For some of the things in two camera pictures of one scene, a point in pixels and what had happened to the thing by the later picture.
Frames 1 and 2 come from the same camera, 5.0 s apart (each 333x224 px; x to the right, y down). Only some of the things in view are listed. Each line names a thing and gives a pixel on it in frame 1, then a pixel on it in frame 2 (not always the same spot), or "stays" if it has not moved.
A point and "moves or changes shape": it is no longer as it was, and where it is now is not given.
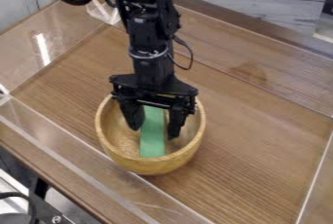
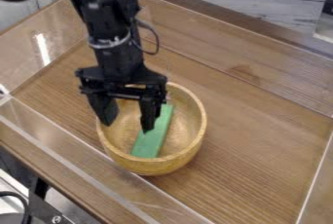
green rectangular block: (152, 143) moves or changes shape
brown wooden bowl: (119, 140) stays
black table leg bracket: (45, 213) stays
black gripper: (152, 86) → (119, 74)
